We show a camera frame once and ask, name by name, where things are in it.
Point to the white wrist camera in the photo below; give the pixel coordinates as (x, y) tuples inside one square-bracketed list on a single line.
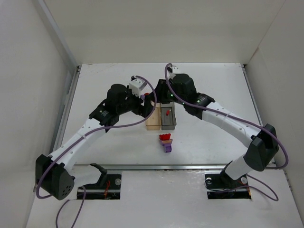
[(173, 70), (136, 86)]

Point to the aluminium left rail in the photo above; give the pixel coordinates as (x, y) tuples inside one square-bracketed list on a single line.
[(64, 110)]

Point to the aluminium right rail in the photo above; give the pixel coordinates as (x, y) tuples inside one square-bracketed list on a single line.
[(243, 66)]

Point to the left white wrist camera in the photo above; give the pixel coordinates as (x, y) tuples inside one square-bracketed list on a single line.
[(136, 86)]

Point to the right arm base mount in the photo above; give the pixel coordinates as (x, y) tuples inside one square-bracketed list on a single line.
[(220, 186)]

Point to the red flower lego piece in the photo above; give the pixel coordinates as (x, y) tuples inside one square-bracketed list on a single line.
[(165, 137)]

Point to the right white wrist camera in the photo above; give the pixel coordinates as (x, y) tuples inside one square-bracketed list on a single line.
[(173, 70)]

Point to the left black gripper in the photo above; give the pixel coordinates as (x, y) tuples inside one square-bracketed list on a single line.
[(146, 107)]

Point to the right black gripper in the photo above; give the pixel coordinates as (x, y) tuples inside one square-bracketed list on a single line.
[(160, 92)]

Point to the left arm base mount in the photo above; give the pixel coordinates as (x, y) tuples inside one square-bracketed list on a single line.
[(104, 184)]

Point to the amber transparent container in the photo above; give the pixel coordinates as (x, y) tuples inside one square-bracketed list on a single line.
[(153, 123)]

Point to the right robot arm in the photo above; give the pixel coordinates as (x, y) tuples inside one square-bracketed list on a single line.
[(259, 141)]

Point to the purple lego piece with butterfly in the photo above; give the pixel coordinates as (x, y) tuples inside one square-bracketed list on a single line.
[(167, 145)]

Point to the grey transparent container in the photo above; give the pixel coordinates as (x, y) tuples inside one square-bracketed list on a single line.
[(168, 122)]

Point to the aluminium front rail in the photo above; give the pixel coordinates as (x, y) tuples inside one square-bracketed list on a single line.
[(161, 167)]

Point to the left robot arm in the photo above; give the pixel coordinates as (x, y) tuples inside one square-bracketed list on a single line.
[(54, 174)]

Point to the aluminium rail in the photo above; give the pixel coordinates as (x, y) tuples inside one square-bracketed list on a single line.
[(64, 110), (161, 167), (243, 66)]

